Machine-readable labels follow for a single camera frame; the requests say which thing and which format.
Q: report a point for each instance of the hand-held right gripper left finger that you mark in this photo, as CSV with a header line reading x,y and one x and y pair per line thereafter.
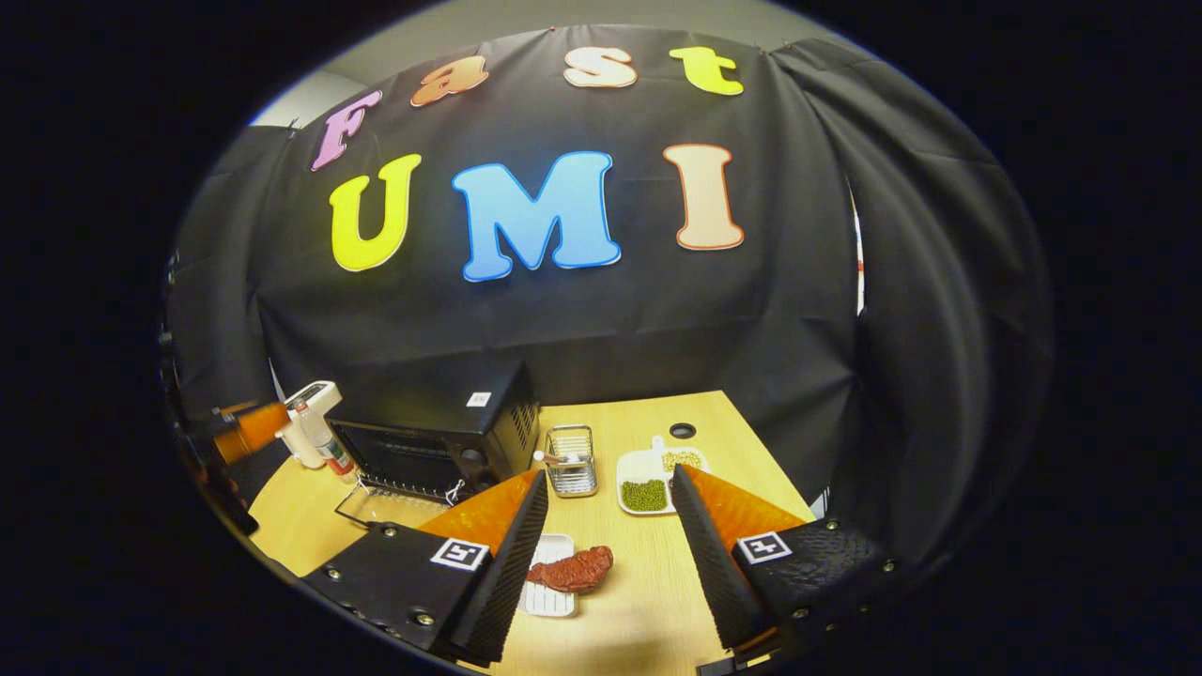
x,y
512,563

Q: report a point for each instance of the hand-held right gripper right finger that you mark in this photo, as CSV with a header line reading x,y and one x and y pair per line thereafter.
x,y
709,563

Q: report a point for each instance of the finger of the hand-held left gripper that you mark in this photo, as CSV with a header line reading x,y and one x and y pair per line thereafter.
x,y
252,432

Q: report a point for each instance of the red-brown meat piece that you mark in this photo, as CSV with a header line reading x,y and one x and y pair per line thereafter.
x,y
573,568

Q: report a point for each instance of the black electric oven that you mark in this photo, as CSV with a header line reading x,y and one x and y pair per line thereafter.
x,y
432,404

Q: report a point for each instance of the metal oven rack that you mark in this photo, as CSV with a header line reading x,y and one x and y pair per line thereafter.
x,y
404,488

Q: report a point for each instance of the white rectangular tray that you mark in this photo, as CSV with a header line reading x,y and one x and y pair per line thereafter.
x,y
549,601

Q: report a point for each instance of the white toaster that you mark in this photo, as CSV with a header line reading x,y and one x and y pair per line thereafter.
x,y
315,394

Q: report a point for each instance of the clear plastic water bottle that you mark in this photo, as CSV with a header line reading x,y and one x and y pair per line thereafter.
x,y
329,446

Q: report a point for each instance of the white divided bean plate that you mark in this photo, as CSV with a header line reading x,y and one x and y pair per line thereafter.
x,y
643,479

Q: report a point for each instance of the brown white-tipped stick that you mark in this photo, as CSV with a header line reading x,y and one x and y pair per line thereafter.
x,y
545,459

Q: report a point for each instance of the black backdrop cloth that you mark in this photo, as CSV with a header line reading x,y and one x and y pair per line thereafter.
x,y
610,319

